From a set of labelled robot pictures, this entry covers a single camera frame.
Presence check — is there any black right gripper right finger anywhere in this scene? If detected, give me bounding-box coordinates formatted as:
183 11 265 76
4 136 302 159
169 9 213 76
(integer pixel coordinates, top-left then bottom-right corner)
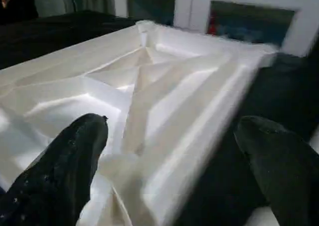
235 116 319 226

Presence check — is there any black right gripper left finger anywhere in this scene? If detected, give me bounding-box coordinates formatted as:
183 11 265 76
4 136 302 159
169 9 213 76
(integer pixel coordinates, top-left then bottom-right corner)
0 113 109 226

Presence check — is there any white plastic table top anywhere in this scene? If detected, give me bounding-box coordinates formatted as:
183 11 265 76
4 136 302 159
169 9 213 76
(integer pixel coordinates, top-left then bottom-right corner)
0 20 279 226

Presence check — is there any black mat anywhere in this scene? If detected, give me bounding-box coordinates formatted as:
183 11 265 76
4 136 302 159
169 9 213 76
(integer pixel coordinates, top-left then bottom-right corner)
0 10 319 226

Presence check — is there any white cabinet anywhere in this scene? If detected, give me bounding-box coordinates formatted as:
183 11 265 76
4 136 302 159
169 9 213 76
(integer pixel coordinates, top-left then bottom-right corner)
113 0 319 57

